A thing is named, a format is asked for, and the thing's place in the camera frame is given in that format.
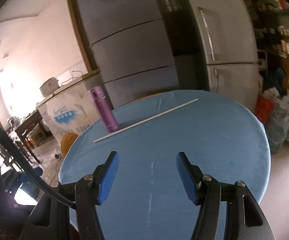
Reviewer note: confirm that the shelf of goods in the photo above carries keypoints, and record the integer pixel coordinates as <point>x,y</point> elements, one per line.
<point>279,17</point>

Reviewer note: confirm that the dark blue bin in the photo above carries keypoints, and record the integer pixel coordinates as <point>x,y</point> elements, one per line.
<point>22,180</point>

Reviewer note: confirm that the dark wooden table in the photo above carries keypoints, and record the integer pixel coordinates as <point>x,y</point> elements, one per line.
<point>28,125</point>

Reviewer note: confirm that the large grey cabinet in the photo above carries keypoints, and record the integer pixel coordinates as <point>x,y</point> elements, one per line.
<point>124,30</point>

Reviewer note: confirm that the thin white stick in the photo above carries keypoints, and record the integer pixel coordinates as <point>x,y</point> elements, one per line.
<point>147,120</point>

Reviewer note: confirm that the white chest freezer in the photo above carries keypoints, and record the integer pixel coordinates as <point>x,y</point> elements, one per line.
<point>64,110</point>

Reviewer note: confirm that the cardboard box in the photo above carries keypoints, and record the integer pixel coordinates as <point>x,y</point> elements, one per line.
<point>38,137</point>

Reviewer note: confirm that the purple thermos bottle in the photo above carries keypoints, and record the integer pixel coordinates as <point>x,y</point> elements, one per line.
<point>104,110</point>

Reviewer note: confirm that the teal bag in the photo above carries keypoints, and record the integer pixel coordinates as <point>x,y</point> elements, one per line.
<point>277,76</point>

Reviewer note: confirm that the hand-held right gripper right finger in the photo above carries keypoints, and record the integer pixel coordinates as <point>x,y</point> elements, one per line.
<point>187,177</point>

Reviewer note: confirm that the pile of plastic bags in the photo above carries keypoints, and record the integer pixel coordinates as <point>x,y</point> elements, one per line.
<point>279,120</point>

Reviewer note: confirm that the white refrigerator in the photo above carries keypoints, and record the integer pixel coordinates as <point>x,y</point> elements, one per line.
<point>229,80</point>

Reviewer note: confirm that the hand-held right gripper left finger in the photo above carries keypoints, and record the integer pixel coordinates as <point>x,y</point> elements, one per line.
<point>108,177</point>

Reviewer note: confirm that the red plastic bag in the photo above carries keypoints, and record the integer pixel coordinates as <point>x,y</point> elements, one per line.
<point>263,107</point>

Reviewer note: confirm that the blue tablecloth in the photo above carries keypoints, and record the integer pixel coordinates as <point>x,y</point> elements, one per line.
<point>159,135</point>

